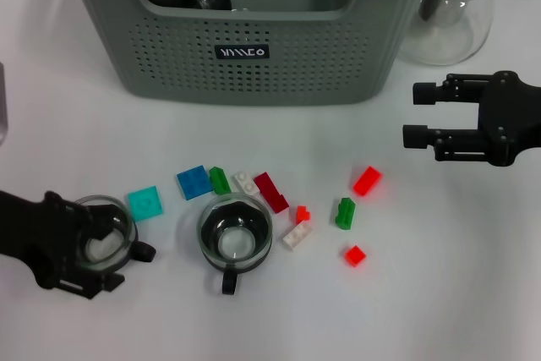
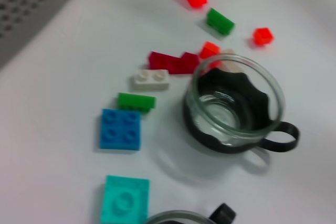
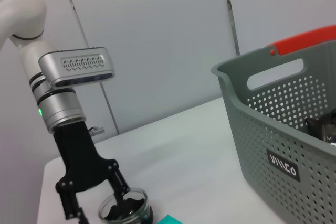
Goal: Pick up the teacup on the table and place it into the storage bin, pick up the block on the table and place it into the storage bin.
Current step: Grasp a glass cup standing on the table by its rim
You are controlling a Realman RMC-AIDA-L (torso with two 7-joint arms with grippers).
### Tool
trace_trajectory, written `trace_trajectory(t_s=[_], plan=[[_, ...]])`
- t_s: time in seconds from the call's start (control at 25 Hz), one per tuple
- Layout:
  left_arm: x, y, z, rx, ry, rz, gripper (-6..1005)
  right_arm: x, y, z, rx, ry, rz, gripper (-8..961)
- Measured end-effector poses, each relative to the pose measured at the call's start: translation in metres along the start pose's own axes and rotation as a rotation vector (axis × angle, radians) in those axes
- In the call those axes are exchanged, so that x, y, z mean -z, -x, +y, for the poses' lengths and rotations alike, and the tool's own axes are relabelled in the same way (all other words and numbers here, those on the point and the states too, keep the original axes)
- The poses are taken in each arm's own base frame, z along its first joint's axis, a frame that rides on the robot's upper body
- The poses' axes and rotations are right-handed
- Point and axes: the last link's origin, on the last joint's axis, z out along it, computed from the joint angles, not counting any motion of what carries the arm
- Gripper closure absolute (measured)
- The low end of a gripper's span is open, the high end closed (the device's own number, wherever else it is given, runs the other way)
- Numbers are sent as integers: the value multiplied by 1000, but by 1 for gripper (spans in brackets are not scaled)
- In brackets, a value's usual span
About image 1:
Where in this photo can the blue square toy brick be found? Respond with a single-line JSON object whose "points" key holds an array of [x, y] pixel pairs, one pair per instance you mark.
{"points": [[194, 183]]}

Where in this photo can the glass carafe black lid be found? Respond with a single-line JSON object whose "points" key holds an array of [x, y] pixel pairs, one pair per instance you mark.
{"points": [[448, 31]]}

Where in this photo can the cyan square toy brick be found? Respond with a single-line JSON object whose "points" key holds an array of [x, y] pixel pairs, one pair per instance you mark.
{"points": [[145, 204]]}

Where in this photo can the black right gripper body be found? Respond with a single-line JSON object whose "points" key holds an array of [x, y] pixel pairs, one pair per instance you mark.
{"points": [[511, 120]]}

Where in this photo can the green toy brick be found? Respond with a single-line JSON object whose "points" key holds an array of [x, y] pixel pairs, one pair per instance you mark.
{"points": [[345, 214], [220, 181]]}

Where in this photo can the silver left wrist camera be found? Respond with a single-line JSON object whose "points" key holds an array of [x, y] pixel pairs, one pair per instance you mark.
{"points": [[2, 103]]}

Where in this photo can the dark red long brick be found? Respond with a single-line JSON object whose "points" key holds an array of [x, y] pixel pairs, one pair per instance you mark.
{"points": [[274, 198]]}

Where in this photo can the small red stepped brick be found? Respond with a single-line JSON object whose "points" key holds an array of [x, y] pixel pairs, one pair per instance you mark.
{"points": [[302, 214]]}

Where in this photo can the bright red rectangular brick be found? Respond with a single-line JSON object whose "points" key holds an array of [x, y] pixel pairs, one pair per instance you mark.
{"points": [[367, 181]]}

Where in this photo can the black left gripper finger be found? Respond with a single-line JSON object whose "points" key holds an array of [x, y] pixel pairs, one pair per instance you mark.
{"points": [[93, 285], [101, 221]]}

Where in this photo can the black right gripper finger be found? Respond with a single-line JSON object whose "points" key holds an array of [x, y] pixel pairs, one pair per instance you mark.
{"points": [[416, 137], [424, 92]]}

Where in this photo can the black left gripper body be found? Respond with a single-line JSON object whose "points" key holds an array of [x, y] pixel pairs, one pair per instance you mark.
{"points": [[38, 234]]}

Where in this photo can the grey-green perforated storage bin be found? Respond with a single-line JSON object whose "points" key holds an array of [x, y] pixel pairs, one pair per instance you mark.
{"points": [[253, 78]]}

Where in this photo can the bright red square brick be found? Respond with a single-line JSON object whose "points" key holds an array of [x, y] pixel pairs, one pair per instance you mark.
{"points": [[355, 256]]}

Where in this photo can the white toy brick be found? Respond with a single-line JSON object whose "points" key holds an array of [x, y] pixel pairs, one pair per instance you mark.
{"points": [[298, 235], [246, 182]]}

